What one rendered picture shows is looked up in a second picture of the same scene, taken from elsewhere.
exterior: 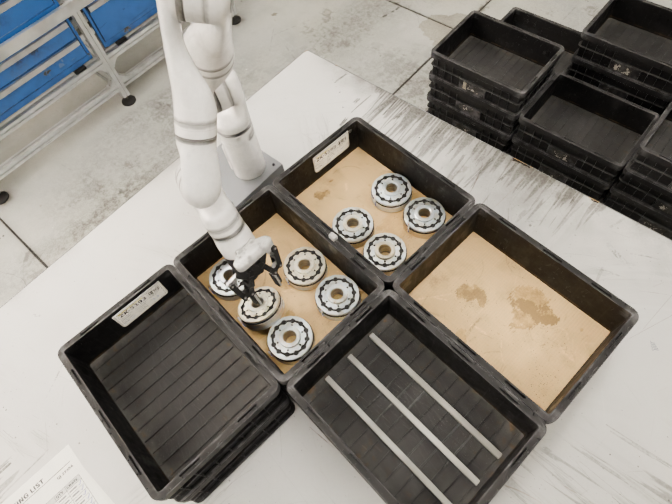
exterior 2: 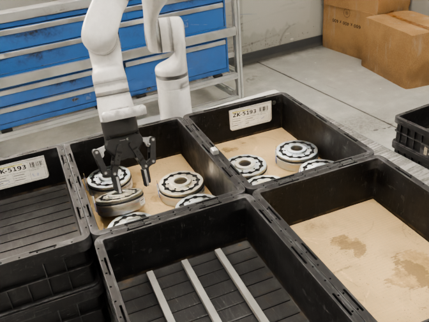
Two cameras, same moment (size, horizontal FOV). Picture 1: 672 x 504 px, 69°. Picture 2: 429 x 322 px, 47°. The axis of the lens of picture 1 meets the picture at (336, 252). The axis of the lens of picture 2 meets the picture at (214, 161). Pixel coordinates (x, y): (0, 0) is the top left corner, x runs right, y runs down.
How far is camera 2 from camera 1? 0.60 m
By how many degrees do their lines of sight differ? 32
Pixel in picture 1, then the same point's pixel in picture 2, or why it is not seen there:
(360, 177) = (272, 145)
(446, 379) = (283, 309)
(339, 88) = not seen: hidden behind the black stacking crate
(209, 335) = (62, 218)
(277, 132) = not seen: hidden behind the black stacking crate
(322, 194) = (230, 149)
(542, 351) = (420, 313)
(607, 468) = not seen: outside the picture
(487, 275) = (375, 234)
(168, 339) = (25, 213)
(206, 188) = (101, 29)
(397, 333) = (248, 257)
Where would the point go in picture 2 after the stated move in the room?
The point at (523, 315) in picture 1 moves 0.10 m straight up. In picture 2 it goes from (406, 275) to (413, 229)
